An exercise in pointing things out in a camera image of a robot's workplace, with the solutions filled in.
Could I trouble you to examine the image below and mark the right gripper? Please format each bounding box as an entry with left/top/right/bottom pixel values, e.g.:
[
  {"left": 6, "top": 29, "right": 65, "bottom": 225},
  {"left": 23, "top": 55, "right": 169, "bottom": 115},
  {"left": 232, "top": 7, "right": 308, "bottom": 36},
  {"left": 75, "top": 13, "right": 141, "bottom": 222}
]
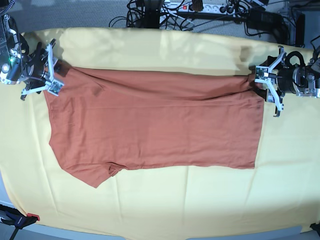
[{"left": 20, "top": 39, "right": 69, "bottom": 101}]

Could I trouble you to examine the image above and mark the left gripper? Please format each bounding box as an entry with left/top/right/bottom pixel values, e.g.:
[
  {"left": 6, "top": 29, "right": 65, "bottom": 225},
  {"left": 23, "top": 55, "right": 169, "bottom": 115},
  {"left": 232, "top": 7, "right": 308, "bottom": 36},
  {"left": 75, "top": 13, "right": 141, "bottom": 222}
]
[{"left": 252, "top": 46, "right": 294, "bottom": 117}]

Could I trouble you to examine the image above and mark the orange T-shirt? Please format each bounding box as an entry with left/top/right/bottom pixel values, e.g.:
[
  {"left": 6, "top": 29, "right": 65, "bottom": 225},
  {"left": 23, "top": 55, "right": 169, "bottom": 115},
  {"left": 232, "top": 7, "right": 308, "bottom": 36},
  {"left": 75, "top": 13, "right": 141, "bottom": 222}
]
[{"left": 45, "top": 68, "right": 264, "bottom": 188}]

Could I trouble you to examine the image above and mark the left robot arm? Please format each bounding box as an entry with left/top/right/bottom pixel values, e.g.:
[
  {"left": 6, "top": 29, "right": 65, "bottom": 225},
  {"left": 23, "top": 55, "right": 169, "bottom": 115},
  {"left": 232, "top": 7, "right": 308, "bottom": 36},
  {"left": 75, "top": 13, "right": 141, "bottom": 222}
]
[{"left": 253, "top": 46, "right": 320, "bottom": 117}]

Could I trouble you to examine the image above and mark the black box on floor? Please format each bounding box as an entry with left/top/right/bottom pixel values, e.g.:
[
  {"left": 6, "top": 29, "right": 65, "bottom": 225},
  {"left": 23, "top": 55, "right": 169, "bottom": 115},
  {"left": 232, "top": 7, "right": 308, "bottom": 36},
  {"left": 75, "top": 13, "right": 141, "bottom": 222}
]
[{"left": 245, "top": 8, "right": 289, "bottom": 38}]

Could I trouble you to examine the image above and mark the white power strip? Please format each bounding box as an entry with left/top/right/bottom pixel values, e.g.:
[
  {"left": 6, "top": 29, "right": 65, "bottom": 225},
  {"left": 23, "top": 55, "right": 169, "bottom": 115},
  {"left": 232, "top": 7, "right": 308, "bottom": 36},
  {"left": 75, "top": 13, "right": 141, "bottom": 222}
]
[{"left": 164, "top": 0, "right": 236, "bottom": 16}]

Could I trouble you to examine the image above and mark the yellow table cloth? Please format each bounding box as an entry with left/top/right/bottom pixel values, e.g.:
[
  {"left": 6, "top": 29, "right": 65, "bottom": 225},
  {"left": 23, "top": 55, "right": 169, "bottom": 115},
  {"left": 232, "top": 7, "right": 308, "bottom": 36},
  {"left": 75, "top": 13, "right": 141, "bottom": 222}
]
[{"left": 0, "top": 28, "right": 320, "bottom": 240}]

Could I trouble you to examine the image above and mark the black clamp right corner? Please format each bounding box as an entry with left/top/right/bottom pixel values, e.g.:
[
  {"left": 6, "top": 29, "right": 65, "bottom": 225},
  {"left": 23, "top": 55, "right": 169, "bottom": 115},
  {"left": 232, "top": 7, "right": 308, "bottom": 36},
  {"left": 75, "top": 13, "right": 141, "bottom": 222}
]
[{"left": 309, "top": 223, "right": 320, "bottom": 237}]

